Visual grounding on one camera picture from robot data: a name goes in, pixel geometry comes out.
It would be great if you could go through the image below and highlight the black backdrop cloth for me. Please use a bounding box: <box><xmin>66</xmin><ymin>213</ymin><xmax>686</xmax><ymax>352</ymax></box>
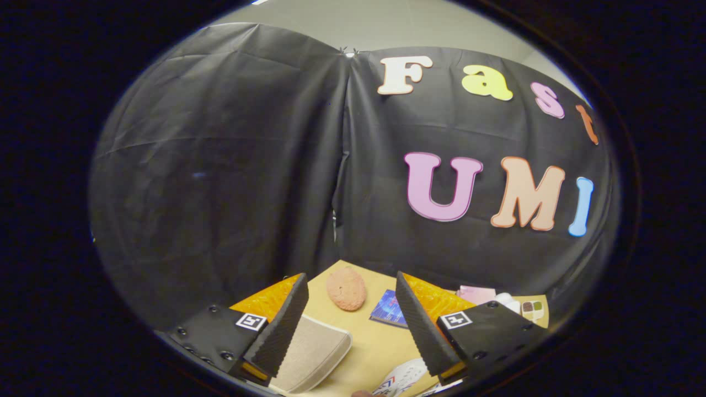
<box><xmin>88</xmin><ymin>22</ymin><xmax>621</xmax><ymax>331</ymax></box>

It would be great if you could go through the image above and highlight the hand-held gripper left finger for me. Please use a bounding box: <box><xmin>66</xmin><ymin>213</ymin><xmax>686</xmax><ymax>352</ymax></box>
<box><xmin>165</xmin><ymin>272</ymin><xmax>310</xmax><ymax>387</ymax></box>

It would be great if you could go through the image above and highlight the beige storage box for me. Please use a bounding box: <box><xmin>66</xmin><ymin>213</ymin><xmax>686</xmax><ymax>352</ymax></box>
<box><xmin>269</xmin><ymin>314</ymin><xmax>354</xmax><ymax>395</ymax></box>

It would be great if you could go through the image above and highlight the white cloth bundle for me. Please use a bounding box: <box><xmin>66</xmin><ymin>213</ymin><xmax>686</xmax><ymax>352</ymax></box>
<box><xmin>495</xmin><ymin>292</ymin><xmax>522</xmax><ymax>315</ymax></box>

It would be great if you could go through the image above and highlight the blue book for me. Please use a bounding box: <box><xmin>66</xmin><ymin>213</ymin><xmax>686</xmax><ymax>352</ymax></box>
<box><xmin>369</xmin><ymin>289</ymin><xmax>410</xmax><ymax>330</ymax></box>

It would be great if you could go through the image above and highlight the pink book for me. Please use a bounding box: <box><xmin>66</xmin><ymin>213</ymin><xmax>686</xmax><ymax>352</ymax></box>
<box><xmin>456</xmin><ymin>285</ymin><xmax>497</xmax><ymax>307</ymax></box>

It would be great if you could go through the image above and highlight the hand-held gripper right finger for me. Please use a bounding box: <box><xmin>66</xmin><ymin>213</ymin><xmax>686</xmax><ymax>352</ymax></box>
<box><xmin>395</xmin><ymin>271</ymin><xmax>548</xmax><ymax>386</ymax></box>

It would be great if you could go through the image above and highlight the orange porous sponge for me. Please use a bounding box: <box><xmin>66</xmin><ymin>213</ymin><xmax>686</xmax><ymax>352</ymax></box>
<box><xmin>326</xmin><ymin>267</ymin><xmax>368</xmax><ymax>312</ymax></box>

